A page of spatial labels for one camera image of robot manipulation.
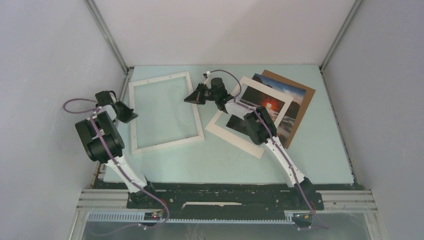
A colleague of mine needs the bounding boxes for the white photo mat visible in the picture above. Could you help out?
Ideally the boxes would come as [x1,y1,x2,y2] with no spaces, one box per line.
[205,76,293,159]

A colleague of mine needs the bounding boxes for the aluminium corner rail right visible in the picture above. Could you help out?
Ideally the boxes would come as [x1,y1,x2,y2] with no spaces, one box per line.
[319,0,365,73]

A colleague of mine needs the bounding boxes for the aluminium corner rail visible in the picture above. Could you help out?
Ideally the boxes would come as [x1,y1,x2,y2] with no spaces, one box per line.
[83,0,130,75]
[319,0,365,73]

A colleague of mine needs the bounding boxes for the aluminium corner rail left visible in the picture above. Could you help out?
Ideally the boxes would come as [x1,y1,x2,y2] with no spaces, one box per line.
[83,0,130,75]

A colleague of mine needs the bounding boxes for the white picture frame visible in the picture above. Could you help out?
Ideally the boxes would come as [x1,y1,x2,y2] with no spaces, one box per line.
[128,71,206,156]

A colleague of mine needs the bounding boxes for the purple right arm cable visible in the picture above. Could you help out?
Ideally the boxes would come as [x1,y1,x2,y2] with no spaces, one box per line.
[208,69,332,233]

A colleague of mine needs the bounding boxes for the brown backing board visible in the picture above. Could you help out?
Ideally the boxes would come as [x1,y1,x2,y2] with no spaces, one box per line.
[261,70,316,149]

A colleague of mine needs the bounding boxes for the sunset landscape photo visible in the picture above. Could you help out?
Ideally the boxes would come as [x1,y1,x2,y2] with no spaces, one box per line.
[240,73,306,148]

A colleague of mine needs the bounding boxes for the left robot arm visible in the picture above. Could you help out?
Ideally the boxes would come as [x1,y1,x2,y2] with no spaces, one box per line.
[75,90,158,208]

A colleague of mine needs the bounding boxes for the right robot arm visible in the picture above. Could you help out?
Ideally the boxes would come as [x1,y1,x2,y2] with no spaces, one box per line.
[184,77,316,209]

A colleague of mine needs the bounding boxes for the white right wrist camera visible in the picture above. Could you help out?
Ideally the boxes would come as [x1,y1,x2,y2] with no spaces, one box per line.
[203,71,212,88]

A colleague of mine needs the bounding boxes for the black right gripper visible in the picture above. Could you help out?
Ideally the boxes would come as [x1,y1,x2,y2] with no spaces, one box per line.
[184,83,218,106]

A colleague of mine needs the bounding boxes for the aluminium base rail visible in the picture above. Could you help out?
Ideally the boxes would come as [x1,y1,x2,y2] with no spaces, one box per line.
[68,189,389,240]

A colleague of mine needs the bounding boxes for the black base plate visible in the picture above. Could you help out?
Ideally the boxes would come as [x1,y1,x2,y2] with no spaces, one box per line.
[126,183,324,221]

